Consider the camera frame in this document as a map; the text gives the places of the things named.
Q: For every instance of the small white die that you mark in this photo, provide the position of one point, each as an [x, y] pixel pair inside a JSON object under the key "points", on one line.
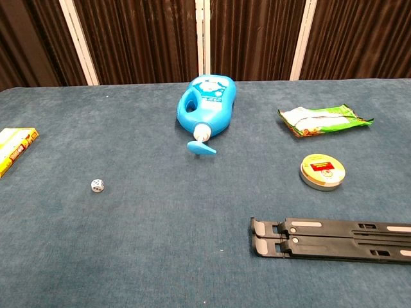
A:
{"points": [[97, 185]]}

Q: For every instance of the blue pump soap bottle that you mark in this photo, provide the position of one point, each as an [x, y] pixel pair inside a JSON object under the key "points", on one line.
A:
{"points": [[208, 103]]}

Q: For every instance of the blue table cloth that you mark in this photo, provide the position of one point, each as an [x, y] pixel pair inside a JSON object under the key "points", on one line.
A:
{"points": [[180, 224]]}

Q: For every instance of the round yellow tin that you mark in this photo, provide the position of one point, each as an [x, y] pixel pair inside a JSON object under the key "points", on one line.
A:
{"points": [[322, 171]]}

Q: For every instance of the green white snack packet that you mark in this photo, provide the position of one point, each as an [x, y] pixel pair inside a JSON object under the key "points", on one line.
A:
{"points": [[321, 120]]}

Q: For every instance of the dark brown pleated curtain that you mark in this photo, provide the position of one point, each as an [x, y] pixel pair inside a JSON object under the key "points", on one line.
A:
{"points": [[144, 38]]}

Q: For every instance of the black folding laptop stand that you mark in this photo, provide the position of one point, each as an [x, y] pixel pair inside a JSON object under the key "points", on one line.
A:
{"points": [[337, 240]]}

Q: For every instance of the yellow cardboard box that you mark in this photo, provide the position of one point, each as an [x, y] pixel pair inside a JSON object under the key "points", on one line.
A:
{"points": [[14, 146]]}

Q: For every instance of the white partition frame post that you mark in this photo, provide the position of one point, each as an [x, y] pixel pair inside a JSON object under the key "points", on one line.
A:
{"points": [[80, 41], [303, 40], [203, 38]]}

